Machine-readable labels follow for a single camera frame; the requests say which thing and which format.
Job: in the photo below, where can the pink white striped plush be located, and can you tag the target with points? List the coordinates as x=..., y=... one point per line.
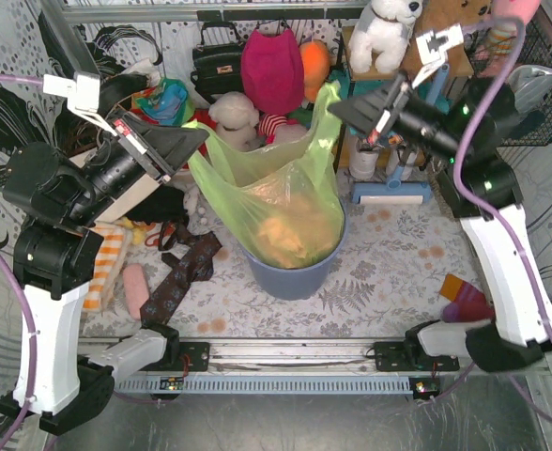
x=276, y=129

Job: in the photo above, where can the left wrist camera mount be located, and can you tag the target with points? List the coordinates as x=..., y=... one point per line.
x=82, y=94

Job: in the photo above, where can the white plush dog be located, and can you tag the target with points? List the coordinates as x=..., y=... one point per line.
x=381, y=35

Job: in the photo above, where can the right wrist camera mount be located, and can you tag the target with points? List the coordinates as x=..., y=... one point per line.
x=433, y=50

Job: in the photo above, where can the colourful striped sock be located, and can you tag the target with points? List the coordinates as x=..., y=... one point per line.
x=466, y=303

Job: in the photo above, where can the blue trash bin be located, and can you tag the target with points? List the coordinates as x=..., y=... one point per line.
x=295, y=284

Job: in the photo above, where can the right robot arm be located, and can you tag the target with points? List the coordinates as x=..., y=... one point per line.
x=485, y=198

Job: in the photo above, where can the black leather handbag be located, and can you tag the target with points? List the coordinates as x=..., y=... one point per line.
x=217, y=68

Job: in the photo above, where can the colourful scarf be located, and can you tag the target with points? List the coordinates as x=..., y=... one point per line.
x=167, y=104

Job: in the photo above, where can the orange white checkered towel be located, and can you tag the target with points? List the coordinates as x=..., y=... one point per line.
x=108, y=263

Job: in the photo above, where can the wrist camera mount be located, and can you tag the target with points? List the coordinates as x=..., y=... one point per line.
x=82, y=94
x=433, y=50

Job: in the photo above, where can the black wire basket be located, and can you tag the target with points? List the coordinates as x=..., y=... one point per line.
x=548, y=108

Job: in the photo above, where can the pink fuzzy sock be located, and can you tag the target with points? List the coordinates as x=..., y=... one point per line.
x=135, y=289

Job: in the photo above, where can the teal cloth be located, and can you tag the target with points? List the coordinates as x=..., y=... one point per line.
x=442, y=103

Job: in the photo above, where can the silver pouch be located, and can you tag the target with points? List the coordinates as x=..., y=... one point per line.
x=529, y=83

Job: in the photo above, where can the crumpled brown paper trash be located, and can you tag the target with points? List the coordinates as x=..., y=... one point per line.
x=293, y=236

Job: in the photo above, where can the brown teddy bear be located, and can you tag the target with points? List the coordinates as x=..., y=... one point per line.
x=438, y=15

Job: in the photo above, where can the black hat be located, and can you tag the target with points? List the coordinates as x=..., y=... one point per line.
x=118, y=88

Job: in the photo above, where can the cream canvas tote bag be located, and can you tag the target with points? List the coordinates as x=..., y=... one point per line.
x=130, y=197

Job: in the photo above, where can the white fluffy plush toy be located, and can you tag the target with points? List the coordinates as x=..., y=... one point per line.
x=236, y=119

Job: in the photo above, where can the metal base rail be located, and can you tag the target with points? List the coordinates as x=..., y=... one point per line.
x=291, y=366

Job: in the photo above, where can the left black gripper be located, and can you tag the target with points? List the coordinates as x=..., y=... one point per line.
x=145, y=151

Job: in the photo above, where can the dark patterned necktie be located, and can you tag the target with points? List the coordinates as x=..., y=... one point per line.
x=190, y=258

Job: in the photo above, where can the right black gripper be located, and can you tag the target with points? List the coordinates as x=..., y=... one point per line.
x=388, y=113

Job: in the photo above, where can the green plastic trash bag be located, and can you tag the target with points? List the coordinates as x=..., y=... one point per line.
x=244, y=188

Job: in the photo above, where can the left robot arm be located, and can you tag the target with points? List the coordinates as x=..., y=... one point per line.
x=54, y=259

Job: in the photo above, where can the orange plush toy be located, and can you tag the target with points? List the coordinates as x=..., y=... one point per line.
x=315, y=60

